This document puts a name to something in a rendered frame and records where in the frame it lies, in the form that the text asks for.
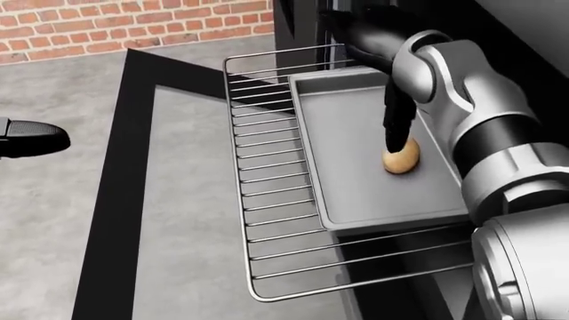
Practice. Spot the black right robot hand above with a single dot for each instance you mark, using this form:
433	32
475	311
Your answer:
378	36

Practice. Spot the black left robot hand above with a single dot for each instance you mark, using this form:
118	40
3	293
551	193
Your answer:
31	135

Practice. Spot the golden bread roll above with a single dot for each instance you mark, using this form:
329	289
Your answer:
406	161

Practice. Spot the grey baking tray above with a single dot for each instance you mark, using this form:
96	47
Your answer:
369	153

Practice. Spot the black glass oven door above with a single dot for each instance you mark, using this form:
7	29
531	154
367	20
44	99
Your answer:
133	186

